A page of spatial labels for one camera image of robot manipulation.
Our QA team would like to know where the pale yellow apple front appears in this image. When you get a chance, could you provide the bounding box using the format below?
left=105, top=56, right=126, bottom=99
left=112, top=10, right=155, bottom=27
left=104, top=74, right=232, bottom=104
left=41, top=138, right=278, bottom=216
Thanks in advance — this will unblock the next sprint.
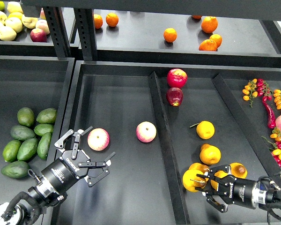
left=0, top=26, right=17, bottom=41

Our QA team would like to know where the yellow pear middle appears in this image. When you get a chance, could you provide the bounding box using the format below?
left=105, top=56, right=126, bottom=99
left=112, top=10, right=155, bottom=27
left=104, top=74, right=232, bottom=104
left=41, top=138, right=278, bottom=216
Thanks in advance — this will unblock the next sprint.
left=200, top=143, right=222, bottom=165

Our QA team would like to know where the yellow pear upper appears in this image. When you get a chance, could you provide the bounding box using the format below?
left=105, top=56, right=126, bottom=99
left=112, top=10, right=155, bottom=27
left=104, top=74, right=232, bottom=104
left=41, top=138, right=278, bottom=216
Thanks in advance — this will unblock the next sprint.
left=189, top=120, right=215, bottom=140

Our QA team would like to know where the red apple upper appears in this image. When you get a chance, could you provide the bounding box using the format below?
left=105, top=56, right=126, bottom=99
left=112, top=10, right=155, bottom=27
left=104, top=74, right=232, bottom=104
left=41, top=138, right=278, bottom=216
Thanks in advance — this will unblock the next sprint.
left=167, top=68, right=188, bottom=89

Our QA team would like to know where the red chili pepper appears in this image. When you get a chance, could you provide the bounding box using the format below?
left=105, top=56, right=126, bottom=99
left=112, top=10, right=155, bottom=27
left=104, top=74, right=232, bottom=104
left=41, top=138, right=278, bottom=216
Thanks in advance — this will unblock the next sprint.
left=262, top=96, right=276, bottom=129

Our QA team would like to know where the orange on shelf far left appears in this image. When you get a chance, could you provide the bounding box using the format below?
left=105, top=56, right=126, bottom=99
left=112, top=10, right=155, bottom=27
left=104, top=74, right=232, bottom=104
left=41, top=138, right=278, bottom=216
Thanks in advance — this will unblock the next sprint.
left=93, top=14, right=103, bottom=29

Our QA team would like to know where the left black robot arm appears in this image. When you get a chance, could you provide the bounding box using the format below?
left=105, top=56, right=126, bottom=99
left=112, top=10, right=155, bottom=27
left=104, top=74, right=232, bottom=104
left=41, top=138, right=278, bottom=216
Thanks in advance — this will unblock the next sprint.
left=0, top=127, right=115, bottom=225

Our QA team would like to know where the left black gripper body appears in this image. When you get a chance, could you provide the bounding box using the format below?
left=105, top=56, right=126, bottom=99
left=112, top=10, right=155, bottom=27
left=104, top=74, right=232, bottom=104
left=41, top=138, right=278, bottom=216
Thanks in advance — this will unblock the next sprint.
left=41, top=150, right=90, bottom=195

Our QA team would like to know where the orange on shelf front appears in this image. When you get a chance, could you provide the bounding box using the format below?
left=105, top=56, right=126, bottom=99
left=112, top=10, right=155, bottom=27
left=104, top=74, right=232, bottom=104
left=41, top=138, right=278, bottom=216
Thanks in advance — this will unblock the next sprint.
left=199, top=39, right=218, bottom=51

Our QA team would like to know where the red cherry tomato vine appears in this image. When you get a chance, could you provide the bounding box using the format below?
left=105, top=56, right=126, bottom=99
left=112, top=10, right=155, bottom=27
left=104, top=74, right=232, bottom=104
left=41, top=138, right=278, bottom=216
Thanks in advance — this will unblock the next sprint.
left=256, top=78, right=272, bottom=102

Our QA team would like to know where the red apple on shelf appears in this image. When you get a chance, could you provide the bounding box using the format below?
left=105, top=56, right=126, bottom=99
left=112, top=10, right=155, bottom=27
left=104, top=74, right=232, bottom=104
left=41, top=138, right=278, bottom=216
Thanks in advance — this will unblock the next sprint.
left=30, top=28, right=47, bottom=42

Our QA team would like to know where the mixed cherry tomatoes lower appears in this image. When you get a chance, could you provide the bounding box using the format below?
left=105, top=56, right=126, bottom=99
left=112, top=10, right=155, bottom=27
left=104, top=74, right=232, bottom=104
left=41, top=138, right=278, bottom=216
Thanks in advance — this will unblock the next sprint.
left=262, top=127, right=281, bottom=168

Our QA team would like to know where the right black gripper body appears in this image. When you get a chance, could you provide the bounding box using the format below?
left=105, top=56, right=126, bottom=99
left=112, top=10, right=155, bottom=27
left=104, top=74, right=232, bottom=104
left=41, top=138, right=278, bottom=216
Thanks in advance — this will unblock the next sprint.
left=219, top=175, right=259, bottom=209

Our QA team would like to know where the yellow pear lower left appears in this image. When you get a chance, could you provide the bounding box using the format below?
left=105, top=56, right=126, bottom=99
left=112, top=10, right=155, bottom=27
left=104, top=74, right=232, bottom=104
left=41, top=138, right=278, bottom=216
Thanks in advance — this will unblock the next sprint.
left=188, top=162, right=210, bottom=173

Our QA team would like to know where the dark red apple lower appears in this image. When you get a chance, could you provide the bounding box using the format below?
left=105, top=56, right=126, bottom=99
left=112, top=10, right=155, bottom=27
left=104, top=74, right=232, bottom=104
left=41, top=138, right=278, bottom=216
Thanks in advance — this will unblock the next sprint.
left=166, top=87, right=184, bottom=106

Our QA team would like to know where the yellow pear with stem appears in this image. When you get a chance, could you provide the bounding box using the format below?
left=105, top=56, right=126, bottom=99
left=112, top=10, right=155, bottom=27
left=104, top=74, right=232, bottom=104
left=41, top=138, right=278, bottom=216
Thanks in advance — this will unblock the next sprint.
left=182, top=170, right=207, bottom=192

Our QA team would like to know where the green avocado small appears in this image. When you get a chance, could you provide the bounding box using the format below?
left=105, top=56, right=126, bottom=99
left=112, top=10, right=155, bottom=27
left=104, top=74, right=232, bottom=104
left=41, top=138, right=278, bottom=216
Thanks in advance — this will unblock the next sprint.
left=34, top=123, right=54, bottom=137

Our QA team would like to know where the black shelf post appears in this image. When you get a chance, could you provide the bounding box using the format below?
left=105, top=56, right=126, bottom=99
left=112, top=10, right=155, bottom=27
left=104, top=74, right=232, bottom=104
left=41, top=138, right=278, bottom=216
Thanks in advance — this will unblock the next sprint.
left=43, top=6, right=71, bottom=58
left=74, top=8, right=98, bottom=61

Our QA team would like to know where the black shelf post right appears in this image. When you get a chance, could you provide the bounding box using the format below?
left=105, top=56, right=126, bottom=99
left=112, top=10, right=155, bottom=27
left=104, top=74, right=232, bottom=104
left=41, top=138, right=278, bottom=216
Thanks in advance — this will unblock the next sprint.
left=74, top=8, right=98, bottom=61

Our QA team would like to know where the pink apple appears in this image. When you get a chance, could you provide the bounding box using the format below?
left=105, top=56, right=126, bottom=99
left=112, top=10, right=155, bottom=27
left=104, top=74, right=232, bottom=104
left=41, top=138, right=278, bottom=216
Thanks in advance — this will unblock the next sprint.
left=87, top=128, right=110, bottom=151
left=136, top=121, right=156, bottom=143

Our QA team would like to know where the dark green avocado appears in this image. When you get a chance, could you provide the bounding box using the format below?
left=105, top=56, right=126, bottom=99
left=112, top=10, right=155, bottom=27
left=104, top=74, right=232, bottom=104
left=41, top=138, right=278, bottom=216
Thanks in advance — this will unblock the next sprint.
left=1, top=161, right=30, bottom=179
left=10, top=125, right=36, bottom=141

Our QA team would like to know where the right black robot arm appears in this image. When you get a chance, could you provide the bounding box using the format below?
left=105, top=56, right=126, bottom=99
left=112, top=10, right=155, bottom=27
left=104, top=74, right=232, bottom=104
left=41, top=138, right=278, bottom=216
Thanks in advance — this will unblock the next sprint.
left=195, top=165, right=281, bottom=223

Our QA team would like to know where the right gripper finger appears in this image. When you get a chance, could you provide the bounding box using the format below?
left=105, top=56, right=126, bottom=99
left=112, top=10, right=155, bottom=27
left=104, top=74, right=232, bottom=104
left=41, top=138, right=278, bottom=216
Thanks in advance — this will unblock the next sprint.
left=196, top=165, right=231, bottom=181
left=202, top=189, right=227, bottom=213

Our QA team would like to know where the yellow pear lower right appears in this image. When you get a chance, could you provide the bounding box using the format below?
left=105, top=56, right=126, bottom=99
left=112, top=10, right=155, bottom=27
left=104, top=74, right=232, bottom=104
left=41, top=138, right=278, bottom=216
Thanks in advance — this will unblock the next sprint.
left=230, top=162, right=247, bottom=179

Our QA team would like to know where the green avocado top right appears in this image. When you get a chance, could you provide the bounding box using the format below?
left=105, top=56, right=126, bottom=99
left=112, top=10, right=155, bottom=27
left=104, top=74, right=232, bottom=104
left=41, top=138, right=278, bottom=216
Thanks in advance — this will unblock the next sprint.
left=36, top=108, right=57, bottom=124

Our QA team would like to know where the black left tray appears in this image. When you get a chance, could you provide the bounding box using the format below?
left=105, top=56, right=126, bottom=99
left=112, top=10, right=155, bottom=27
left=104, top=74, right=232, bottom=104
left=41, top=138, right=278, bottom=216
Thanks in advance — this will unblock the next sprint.
left=0, top=56, right=75, bottom=204

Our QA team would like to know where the green avocado top left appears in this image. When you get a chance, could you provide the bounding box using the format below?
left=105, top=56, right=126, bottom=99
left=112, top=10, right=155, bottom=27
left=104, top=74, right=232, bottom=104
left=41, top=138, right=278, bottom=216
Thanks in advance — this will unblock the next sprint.
left=17, top=107, right=35, bottom=127

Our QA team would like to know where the black centre tray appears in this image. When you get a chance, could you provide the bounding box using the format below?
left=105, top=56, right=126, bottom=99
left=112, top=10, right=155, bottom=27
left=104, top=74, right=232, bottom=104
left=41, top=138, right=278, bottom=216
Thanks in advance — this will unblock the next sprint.
left=41, top=60, right=281, bottom=225

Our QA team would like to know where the pink apple centre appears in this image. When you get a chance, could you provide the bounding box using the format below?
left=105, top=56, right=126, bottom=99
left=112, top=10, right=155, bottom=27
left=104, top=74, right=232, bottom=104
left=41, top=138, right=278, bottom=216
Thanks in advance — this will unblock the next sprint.
left=136, top=121, right=156, bottom=143

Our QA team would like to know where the orange cherry tomato vine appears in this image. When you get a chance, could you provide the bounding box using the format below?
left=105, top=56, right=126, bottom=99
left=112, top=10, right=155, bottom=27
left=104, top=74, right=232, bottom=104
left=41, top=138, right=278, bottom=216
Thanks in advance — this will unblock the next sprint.
left=242, top=78, right=258, bottom=107

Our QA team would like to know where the pink peach on shelf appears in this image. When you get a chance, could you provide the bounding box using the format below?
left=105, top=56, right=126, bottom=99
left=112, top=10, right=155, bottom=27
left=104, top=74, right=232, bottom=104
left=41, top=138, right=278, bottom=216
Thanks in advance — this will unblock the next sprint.
left=36, top=19, right=50, bottom=35

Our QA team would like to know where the pink apple left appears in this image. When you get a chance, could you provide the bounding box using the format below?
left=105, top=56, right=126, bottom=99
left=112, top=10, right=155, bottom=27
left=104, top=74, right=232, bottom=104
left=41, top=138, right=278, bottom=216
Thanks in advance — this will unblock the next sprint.
left=87, top=128, right=110, bottom=151

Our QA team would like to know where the black shelf post left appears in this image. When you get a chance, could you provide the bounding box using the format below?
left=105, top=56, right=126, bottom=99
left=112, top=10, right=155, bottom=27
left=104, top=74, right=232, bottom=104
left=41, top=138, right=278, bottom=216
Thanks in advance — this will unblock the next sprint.
left=43, top=6, right=71, bottom=58

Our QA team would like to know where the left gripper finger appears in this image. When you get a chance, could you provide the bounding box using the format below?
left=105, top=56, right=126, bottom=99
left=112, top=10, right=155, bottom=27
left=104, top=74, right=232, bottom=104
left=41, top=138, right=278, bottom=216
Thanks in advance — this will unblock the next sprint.
left=54, top=126, right=93, bottom=159
left=77, top=152, right=116, bottom=187

